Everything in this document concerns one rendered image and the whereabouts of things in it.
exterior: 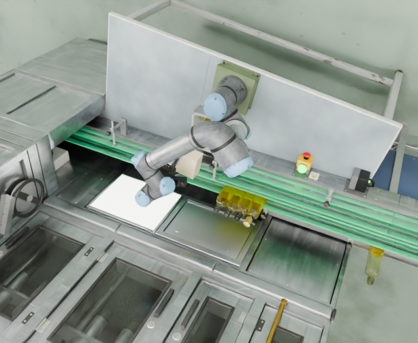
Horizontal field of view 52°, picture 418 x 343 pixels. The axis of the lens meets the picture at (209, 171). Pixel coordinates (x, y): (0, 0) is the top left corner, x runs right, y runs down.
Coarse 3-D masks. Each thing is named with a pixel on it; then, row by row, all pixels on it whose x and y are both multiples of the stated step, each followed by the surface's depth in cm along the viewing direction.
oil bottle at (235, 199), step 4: (236, 192) 228; (240, 192) 228; (244, 192) 228; (232, 196) 225; (236, 196) 225; (240, 196) 225; (228, 200) 222; (232, 200) 222; (236, 200) 222; (228, 204) 221; (232, 204) 220; (236, 204) 220; (232, 208) 220; (236, 208) 222
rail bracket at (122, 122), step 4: (112, 120) 242; (120, 120) 251; (124, 120) 251; (112, 124) 243; (120, 124) 250; (124, 124) 252; (112, 128) 244; (116, 128) 247; (120, 128) 256; (124, 128) 255; (128, 128) 263; (108, 132) 241; (112, 132) 245; (120, 132) 258; (124, 132) 256; (128, 132) 260; (112, 136) 248; (112, 144) 251; (116, 144) 252
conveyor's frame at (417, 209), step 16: (96, 128) 262; (144, 144) 252; (160, 144) 252; (208, 160) 243; (256, 160) 229; (272, 160) 230; (288, 176) 221; (320, 176) 221; (336, 176) 222; (336, 192) 214; (368, 192) 213; (384, 192) 214; (400, 208) 205; (416, 208) 206
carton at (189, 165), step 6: (186, 156) 209; (192, 156) 210; (198, 156) 211; (180, 162) 212; (186, 162) 211; (192, 162) 209; (198, 162) 211; (180, 168) 215; (186, 168) 213; (192, 168) 211; (198, 168) 216; (186, 174) 215; (192, 174) 214
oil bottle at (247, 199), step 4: (244, 196) 225; (248, 196) 225; (252, 196) 225; (240, 200) 223; (244, 200) 222; (248, 200) 223; (252, 200) 223; (240, 204) 220; (244, 204) 220; (248, 204) 220; (240, 208) 218; (244, 208) 218; (244, 212) 218
